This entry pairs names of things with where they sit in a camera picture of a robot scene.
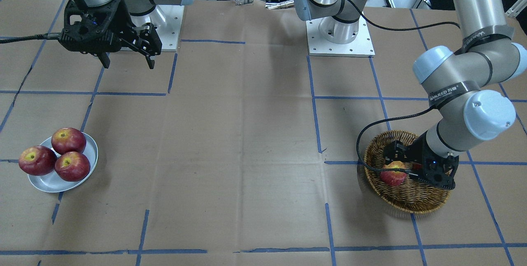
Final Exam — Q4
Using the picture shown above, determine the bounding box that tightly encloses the red yellow apple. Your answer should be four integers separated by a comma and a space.
380, 161, 407, 187

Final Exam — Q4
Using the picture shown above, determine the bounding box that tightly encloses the black braided right gripper cable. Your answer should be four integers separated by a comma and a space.
0, 34, 62, 45

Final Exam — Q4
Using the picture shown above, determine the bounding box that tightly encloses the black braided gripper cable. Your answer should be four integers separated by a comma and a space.
293, 0, 462, 175
0, 34, 62, 45

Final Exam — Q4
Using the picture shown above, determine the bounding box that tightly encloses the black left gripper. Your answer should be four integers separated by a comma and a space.
384, 133, 459, 190

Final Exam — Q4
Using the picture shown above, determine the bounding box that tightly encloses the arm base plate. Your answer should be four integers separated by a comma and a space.
131, 5, 185, 52
305, 17, 375, 57

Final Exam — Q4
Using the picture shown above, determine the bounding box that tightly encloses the light blue plate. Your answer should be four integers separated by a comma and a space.
27, 132, 99, 194

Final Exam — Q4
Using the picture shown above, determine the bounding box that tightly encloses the red apple on plate back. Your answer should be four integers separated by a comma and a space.
51, 127, 86, 155

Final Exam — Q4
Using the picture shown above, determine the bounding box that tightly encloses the red apple on plate front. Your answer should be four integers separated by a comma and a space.
54, 152, 91, 182

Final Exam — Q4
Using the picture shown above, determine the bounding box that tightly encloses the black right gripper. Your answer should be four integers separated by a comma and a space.
58, 0, 162, 70

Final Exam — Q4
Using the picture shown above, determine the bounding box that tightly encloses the woven wicker basket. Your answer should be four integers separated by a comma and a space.
363, 130, 451, 214

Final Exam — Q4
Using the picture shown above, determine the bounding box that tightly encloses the black braided left gripper cable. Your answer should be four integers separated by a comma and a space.
293, 0, 462, 175

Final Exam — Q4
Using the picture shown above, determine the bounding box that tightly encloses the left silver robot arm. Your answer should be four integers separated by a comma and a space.
294, 0, 526, 190

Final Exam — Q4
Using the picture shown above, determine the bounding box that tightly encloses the red apple on plate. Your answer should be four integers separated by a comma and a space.
54, 152, 91, 182
51, 127, 86, 155
18, 145, 58, 176

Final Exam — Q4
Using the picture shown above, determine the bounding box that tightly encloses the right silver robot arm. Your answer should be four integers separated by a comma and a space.
57, 0, 194, 69

